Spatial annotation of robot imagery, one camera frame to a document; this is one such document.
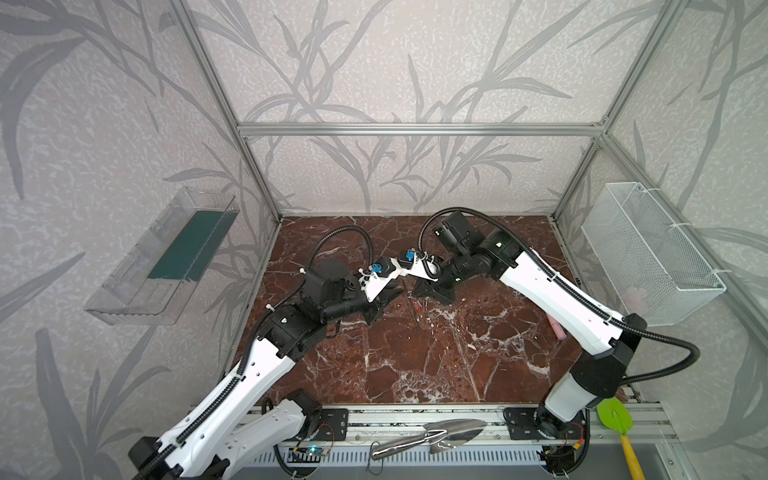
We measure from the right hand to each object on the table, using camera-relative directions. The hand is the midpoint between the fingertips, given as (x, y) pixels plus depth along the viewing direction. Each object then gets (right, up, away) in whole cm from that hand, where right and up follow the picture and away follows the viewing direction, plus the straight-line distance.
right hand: (415, 280), depth 70 cm
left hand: (-3, +1, -5) cm, 6 cm away
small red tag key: (+2, -13, +28) cm, 31 cm away
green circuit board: (-27, -43, +2) cm, 51 cm away
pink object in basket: (+54, -5, +2) cm, 54 cm away
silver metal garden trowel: (+6, -38, +2) cm, 38 cm away
